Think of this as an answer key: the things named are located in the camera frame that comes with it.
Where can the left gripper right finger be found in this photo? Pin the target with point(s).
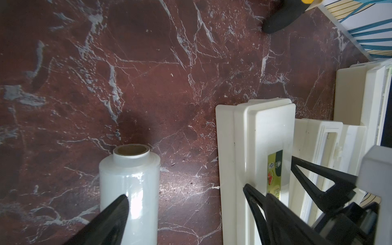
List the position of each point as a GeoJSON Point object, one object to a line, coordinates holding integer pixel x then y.
{"type": "Point", "coordinates": [286, 228]}

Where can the long plastic wrap roll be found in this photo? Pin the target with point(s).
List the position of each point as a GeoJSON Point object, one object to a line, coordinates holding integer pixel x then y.
{"type": "Point", "coordinates": [133, 170]}

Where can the white wrap dispenser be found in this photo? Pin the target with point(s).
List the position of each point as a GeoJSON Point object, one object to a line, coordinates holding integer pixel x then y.
{"type": "Point", "coordinates": [255, 146]}
{"type": "Point", "coordinates": [361, 97]}
{"type": "Point", "coordinates": [326, 143]}

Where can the yellow black work glove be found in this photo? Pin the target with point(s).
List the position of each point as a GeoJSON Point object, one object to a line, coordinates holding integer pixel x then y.
{"type": "Point", "coordinates": [289, 11]}

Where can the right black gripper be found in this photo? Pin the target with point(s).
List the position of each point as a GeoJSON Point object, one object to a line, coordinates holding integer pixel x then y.
{"type": "Point", "coordinates": [331, 190]}

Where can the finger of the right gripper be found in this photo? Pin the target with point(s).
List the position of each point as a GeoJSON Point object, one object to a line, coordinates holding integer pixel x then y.
{"type": "Point", "coordinates": [256, 201]}

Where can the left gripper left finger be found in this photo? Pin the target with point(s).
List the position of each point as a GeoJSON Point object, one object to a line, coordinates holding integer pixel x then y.
{"type": "Point", "coordinates": [107, 228]}

